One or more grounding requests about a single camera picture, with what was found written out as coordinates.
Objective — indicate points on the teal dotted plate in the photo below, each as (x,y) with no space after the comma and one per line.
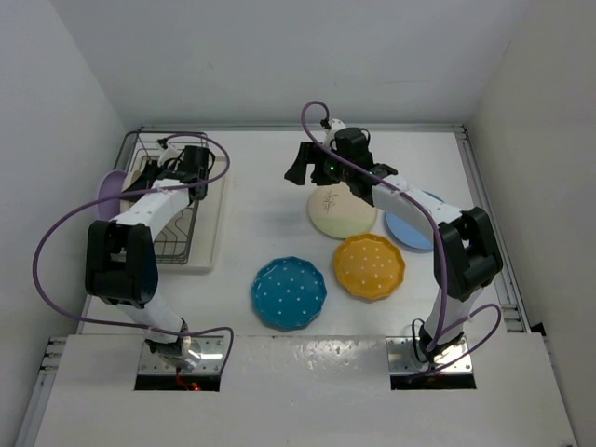
(288,293)

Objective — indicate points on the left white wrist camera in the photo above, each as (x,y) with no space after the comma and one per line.
(169,151)

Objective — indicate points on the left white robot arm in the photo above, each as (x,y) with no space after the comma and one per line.
(121,265)

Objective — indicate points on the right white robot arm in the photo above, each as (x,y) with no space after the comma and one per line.
(465,252)

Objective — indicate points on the metal wire dish rack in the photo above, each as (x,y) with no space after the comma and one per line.
(145,148)

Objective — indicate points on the cream plate with plant motif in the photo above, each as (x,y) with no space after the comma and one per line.
(336,213)

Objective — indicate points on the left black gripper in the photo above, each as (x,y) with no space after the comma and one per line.
(151,170)

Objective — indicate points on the yellow dotted plate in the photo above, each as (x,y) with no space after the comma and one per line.
(369,266)

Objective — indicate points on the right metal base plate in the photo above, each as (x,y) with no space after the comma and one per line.
(454,360)

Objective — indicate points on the purple plate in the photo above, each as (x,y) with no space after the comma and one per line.
(110,185)

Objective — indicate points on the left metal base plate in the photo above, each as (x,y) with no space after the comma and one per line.
(205,356)

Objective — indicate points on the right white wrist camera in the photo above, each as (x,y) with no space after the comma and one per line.
(331,126)

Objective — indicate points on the plain cream plate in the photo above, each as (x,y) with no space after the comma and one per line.
(130,179)

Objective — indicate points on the metal base plate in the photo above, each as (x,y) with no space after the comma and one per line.
(454,360)
(205,356)

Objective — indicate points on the light blue plate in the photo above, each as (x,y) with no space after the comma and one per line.
(401,229)

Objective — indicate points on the beige drip tray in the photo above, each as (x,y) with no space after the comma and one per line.
(214,223)

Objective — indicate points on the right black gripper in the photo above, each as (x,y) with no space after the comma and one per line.
(307,155)

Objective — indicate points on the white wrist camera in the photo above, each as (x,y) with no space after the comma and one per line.
(169,151)
(331,126)

